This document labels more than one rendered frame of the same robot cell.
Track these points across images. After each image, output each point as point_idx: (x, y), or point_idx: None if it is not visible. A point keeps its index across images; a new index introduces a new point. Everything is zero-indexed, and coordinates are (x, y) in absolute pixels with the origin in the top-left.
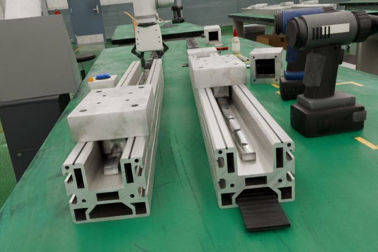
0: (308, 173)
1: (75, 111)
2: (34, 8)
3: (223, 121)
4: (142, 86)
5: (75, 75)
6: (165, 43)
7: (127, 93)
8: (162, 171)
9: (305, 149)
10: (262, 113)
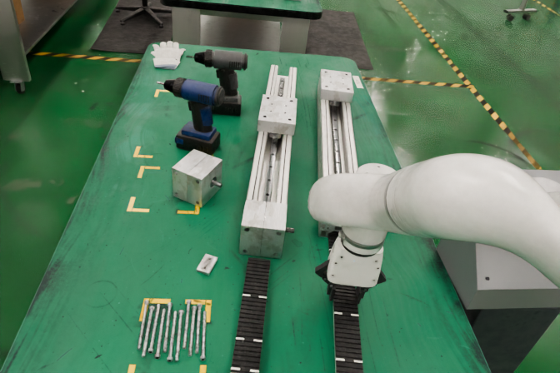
0: (256, 91)
1: (349, 75)
2: (557, 201)
3: (289, 78)
4: (326, 86)
5: (447, 246)
6: (322, 266)
7: (332, 82)
8: (313, 105)
9: (247, 101)
10: (271, 78)
